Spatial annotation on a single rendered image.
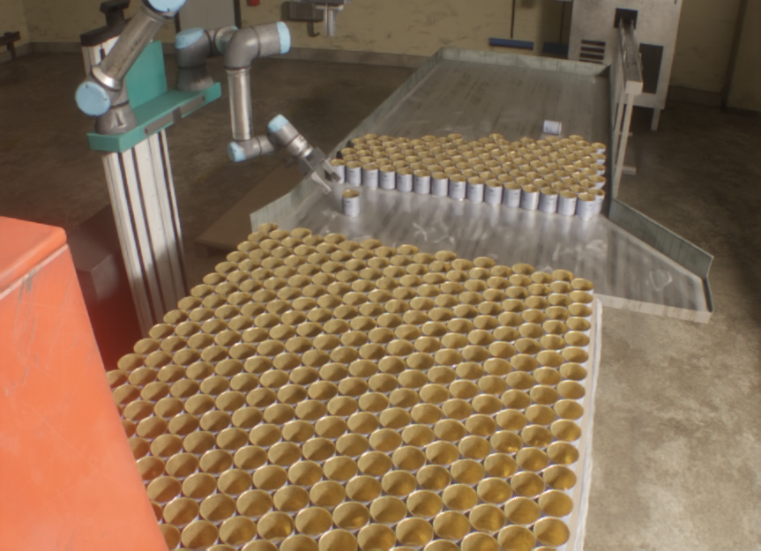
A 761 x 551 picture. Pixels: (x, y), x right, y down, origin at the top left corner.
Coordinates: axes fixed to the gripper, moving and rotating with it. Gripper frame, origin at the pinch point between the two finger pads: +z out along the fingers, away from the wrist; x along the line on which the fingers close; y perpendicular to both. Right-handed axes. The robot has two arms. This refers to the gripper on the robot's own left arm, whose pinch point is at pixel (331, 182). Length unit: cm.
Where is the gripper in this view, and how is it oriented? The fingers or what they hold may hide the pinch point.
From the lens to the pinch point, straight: 242.2
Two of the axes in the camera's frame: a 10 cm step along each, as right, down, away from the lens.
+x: 3.1, -5.0, 8.1
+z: 6.7, 7.2, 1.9
